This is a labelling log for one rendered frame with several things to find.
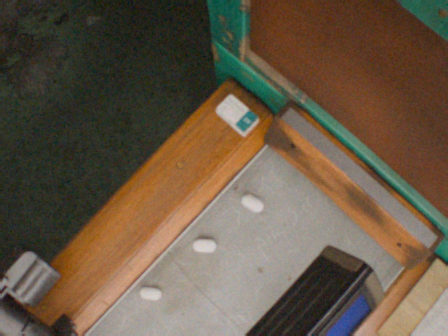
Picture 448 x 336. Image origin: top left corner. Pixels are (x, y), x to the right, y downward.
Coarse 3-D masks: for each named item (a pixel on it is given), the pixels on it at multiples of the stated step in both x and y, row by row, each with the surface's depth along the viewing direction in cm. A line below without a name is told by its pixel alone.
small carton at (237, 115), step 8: (232, 96) 87; (224, 104) 86; (232, 104) 86; (240, 104) 86; (216, 112) 88; (224, 112) 86; (232, 112) 86; (240, 112) 86; (248, 112) 86; (232, 120) 86; (240, 120) 86; (248, 120) 85; (256, 120) 86; (240, 128) 85; (248, 128) 85
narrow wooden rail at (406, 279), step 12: (420, 264) 81; (408, 276) 80; (420, 276) 80; (396, 288) 80; (408, 288) 80; (384, 300) 80; (396, 300) 79; (372, 312) 79; (384, 312) 79; (372, 324) 79
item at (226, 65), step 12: (216, 48) 85; (216, 60) 90; (228, 60) 85; (216, 72) 95; (228, 72) 90; (240, 72) 86; (252, 72) 82; (240, 84) 90; (252, 84) 86; (264, 84) 82; (264, 96) 87; (276, 96) 82; (276, 108) 87; (444, 240) 74; (444, 252) 78
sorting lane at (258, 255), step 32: (256, 160) 88; (224, 192) 87; (256, 192) 87; (288, 192) 87; (320, 192) 87; (192, 224) 86; (224, 224) 86; (256, 224) 86; (288, 224) 86; (320, 224) 85; (352, 224) 85; (160, 256) 85; (192, 256) 85; (224, 256) 85; (256, 256) 85; (288, 256) 84; (384, 256) 84; (160, 288) 84; (192, 288) 84; (224, 288) 83; (256, 288) 83; (384, 288) 82; (128, 320) 83; (160, 320) 82; (192, 320) 82; (224, 320) 82; (256, 320) 82
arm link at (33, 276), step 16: (16, 256) 67; (32, 256) 68; (0, 272) 67; (16, 272) 67; (32, 272) 67; (48, 272) 68; (0, 288) 65; (16, 288) 66; (32, 288) 67; (48, 288) 69; (32, 304) 68
